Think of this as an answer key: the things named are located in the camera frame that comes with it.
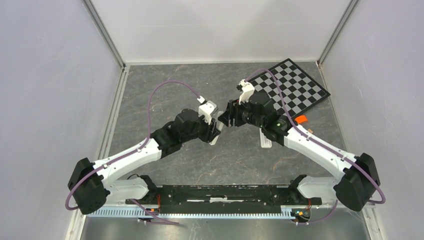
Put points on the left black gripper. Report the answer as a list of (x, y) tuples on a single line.
[(211, 132)]

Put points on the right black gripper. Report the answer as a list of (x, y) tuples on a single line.
[(233, 109)]

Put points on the white remote control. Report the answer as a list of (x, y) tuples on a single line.
[(265, 143)]

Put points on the small white remote with buttons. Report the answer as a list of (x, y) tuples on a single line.
[(216, 131)]

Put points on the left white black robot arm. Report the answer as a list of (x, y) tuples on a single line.
[(94, 183)]

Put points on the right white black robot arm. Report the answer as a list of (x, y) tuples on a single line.
[(354, 178)]

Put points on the orange curved block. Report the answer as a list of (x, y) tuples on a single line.
[(302, 119)]

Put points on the black white checkerboard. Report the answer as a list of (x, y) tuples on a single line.
[(295, 90)]

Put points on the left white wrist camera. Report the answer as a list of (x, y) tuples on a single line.
[(206, 109)]

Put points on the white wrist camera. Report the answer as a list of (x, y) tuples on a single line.
[(246, 91), (206, 109)]

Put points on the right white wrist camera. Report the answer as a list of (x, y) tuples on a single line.
[(246, 91)]

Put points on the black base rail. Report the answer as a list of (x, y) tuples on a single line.
[(214, 199)]

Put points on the white slotted cable duct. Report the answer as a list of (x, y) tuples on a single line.
[(134, 211)]

